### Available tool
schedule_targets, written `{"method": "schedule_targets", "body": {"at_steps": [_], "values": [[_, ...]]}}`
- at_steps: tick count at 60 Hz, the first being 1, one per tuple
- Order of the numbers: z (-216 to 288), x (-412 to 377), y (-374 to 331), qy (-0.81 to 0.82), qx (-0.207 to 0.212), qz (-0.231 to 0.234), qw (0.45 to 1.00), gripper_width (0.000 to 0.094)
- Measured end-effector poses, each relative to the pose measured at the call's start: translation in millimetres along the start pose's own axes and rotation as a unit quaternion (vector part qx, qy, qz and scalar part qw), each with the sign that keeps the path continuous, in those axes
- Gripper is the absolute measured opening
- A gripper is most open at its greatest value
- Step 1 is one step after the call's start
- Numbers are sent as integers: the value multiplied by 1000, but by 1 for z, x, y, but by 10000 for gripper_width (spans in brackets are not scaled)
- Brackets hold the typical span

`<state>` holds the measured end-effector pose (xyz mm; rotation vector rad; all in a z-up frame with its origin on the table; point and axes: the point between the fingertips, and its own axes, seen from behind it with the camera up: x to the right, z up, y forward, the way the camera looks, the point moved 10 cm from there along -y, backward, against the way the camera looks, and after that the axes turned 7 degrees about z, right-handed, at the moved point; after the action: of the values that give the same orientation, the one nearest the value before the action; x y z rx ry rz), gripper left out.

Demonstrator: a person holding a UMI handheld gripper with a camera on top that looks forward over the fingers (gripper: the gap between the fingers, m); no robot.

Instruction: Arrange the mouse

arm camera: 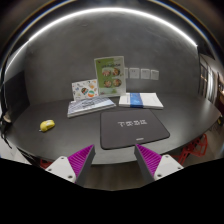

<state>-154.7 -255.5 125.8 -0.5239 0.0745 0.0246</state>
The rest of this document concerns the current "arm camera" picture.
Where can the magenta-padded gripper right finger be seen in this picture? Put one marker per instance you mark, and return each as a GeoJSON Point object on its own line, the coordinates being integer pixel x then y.
{"type": "Point", "coordinates": [166, 165]}

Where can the yellow rabbit-shaped computer mouse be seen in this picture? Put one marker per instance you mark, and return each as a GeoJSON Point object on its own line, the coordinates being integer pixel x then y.
{"type": "Point", "coordinates": [47, 125]}

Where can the white wall switch plates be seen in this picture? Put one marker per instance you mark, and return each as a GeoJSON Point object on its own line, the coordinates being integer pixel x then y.
{"type": "Point", "coordinates": [134, 73]}

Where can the dark grey mouse pad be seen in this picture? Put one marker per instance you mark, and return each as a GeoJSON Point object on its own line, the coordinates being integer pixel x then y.
{"type": "Point", "coordinates": [133, 136]}

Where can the black flat wall panel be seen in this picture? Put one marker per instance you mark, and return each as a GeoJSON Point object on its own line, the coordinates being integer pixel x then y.
{"type": "Point", "coordinates": [16, 93]}

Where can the white card with colourful stickers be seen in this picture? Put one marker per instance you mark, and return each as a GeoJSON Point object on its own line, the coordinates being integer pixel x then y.
{"type": "Point", "coordinates": [83, 89]}

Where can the red metal chair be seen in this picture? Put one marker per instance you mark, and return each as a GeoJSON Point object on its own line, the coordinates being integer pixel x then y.
{"type": "Point", "coordinates": [195, 146]}

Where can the grey and white magazine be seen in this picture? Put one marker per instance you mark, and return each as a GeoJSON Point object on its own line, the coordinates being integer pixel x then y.
{"type": "Point", "coordinates": [90, 106]}

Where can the white ceiling light strip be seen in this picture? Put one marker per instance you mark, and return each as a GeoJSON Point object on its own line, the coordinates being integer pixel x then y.
{"type": "Point", "coordinates": [110, 10]}

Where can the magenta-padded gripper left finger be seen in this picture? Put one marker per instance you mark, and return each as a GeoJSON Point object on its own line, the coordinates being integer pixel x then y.
{"type": "Point", "coordinates": [63, 166]}

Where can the white book with blue band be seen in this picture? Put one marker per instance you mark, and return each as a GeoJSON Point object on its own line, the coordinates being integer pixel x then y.
{"type": "Point", "coordinates": [141, 100]}

